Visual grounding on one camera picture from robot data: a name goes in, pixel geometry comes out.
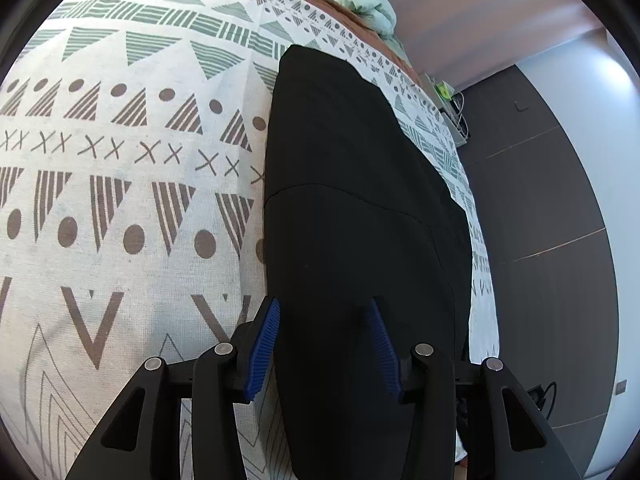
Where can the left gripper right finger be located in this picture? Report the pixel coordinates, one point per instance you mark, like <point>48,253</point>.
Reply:
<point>506,436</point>

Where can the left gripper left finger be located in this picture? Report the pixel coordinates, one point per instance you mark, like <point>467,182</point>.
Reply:
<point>137,437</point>

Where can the black jacket yellow patch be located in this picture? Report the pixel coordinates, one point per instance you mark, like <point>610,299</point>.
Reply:
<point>354,215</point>

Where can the white bedside cabinet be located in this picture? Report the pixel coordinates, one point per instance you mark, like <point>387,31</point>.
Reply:
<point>451,111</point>

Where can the patterned white bed sheet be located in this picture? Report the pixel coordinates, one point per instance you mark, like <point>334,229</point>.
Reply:
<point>133,136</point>

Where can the green object on cabinet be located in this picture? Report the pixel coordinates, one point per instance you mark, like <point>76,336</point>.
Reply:
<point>445,91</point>

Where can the right pink curtain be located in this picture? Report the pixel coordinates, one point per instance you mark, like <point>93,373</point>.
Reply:
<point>464,41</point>

